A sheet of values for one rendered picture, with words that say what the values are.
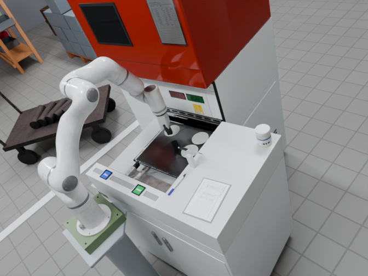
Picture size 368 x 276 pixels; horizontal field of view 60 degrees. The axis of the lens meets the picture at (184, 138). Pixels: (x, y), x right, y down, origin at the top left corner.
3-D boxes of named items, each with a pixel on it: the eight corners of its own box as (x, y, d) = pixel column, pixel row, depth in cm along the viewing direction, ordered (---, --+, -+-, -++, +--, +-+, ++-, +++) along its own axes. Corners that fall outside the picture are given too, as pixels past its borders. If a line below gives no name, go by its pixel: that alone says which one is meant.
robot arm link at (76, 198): (74, 213, 148) (46, 180, 133) (55, 196, 160) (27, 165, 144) (93, 195, 153) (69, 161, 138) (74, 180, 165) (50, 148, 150)
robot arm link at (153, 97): (147, 109, 177) (159, 113, 172) (138, 91, 169) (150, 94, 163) (157, 101, 181) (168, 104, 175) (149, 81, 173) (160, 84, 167)
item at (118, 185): (107, 177, 195) (96, 162, 186) (175, 209, 163) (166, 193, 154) (96, 188, 191) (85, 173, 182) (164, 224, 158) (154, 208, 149)
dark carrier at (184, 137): (170, 121, 204) (170, 121, 203) (215, 133, 183) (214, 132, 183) (136, 160, 187) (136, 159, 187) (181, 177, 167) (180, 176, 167)
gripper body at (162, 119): (154, 106, 182) (160, 120, 189) (153, 117, 174) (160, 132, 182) (166, 103, 181) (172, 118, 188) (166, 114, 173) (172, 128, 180)
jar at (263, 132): (261, 136, 161) (258, 122, 155) (274, 139, 157) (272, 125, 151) (254, 145, 158) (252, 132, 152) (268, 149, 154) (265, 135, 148)
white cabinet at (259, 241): (186, 189, 278) (153, 119, 225) (294, 234, 221) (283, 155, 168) (139, 251, 247) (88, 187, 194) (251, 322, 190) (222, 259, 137)
